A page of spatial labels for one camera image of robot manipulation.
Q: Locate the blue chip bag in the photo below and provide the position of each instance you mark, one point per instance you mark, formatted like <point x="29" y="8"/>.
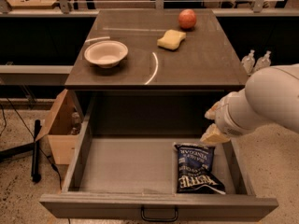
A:
<point x="195" y="176"/>

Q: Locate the cardboard box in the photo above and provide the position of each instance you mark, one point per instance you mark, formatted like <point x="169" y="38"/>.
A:
<point x="61" y="128"/>

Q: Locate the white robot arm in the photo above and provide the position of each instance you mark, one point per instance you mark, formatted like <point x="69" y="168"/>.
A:
<point x="271" y="95"/>

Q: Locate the grey cabinet with top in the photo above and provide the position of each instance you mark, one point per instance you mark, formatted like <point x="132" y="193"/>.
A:
<point x="155" y="91"/>

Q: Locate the black drawer handle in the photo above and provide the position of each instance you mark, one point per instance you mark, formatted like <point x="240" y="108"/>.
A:
<point x="159" y="214"/>

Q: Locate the red apple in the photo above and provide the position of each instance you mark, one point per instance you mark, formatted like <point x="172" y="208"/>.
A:
<point x="187" y="19"/>

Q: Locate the right clear plastic bottle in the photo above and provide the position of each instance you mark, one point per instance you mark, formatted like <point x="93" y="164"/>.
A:
<point x="262" y="62"/>

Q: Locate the yellow sponge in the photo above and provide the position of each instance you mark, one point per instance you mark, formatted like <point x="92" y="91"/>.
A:
<point x="171" y="39"/>

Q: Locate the left clear plastic bottle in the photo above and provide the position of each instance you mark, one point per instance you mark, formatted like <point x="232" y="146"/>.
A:
<point x="248" y="62"/>

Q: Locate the clear plastic bottle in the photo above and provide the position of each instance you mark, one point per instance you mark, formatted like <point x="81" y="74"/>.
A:
<point x="248" y="62"/>
<point x="262" y="62"/>

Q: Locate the black stand leg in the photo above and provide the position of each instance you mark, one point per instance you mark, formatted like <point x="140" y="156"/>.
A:
<point x="33" y="148"/>

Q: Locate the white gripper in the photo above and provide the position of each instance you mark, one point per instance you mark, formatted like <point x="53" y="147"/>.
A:
<point x="224" y="118"/>

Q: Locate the white bowl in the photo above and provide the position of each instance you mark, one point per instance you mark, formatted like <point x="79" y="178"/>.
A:
<point x="106" y="54"/>

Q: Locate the open grey top drawer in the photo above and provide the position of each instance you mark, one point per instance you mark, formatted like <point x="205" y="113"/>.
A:
<point x="113" y="176"/>

